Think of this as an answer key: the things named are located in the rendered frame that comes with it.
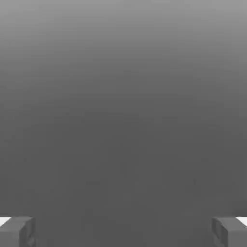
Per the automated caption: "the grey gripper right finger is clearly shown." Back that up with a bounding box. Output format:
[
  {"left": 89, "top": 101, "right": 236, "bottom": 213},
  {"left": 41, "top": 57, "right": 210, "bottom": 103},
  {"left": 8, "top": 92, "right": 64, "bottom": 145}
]
[{"left": 211, "top": 216, "right": 247, "bottom": 247}]

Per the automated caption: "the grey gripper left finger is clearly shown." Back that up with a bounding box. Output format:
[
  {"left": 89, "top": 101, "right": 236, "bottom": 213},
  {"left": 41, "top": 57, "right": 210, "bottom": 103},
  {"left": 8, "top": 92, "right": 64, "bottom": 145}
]
[{"left": 0, "top": 216, "right": 37, "bottom": 247}]

